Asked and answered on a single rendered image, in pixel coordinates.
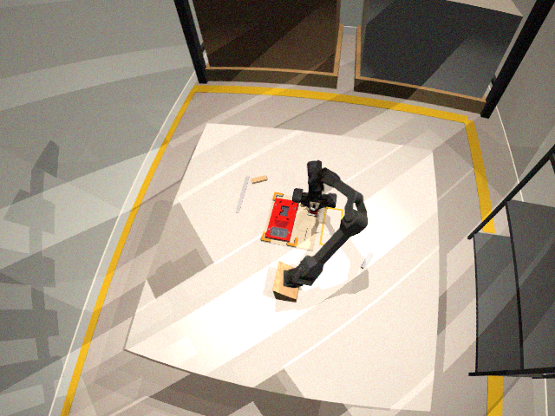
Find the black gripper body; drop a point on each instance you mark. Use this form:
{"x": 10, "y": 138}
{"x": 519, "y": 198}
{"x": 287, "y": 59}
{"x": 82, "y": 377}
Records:
{"x": 328, "y": 199}

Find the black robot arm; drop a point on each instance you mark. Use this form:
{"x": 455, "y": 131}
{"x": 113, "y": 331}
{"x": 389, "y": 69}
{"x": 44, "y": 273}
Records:
{"x": 352, "y": 223}

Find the grey flat strip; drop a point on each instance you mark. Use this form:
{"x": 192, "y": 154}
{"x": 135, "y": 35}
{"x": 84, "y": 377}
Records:
{"x": 240, "y": 200}

